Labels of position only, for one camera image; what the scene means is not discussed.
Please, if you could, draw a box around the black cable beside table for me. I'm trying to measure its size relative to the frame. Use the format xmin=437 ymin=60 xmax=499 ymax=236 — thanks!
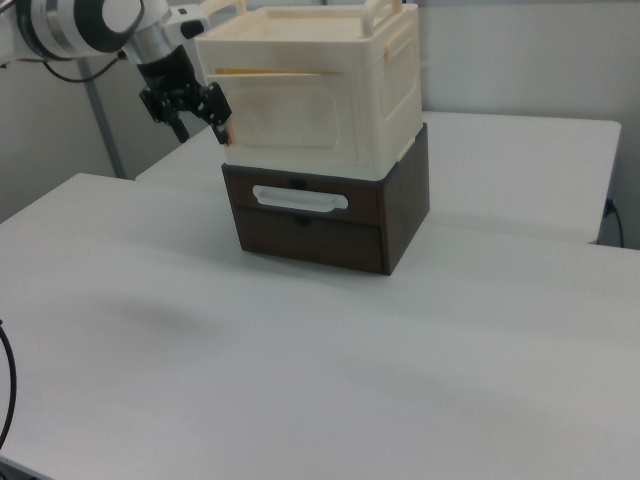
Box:
xmin=603 ymin=198 xmax=625 ymax=248

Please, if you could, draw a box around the white drawer handle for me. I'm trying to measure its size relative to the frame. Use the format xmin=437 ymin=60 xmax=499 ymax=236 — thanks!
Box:
xmin=251 ymin=183 xmax=349 ymax=212

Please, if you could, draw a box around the brown wooden drawer unit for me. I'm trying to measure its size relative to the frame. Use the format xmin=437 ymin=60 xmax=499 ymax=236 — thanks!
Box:
xmin=220 ymin=121 xmax=432 ymax=277

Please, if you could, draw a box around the brown drawer with handle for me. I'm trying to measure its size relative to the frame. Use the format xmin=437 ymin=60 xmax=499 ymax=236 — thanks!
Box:
xmin=222 ymin=167 xmax=385 ymax=227

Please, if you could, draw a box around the cream plastic cabinet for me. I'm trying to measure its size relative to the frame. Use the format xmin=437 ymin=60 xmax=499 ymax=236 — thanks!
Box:
xmin=193 ymin=0 xmax=424 ymax=182

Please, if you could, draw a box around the cream cabinet door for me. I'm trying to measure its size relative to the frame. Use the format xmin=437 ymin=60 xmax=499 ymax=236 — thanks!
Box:
xmin=206 ymin=68 xmax=342 ymax=152

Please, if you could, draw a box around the thick black cable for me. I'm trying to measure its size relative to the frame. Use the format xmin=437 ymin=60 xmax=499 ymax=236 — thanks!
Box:
xmin=0 ymin=316 xmax=20 ymax=447

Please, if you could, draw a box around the cream cabinet carry handle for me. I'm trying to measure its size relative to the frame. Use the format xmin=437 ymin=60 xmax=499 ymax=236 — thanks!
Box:
xmin=358 ymin=0 xmax=403 ymax=39

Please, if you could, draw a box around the grey metal frame post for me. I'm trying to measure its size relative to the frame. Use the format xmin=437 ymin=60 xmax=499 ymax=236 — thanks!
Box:
xmin=83 ymin=82 xmax=127 ymax=180

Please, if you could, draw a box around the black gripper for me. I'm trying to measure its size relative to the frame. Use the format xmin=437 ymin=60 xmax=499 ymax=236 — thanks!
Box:
xmin=135 ymin=44 xmax=236 ymax=148

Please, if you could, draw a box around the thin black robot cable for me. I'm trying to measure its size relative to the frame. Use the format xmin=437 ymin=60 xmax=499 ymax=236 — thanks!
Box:
xmin=43 ymin=48 xmax=128 ymax=84

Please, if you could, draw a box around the plain brown drawer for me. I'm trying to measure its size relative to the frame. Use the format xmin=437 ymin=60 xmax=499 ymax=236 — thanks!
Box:
xmin=232 ymin=205 xmax=387 ymax=275

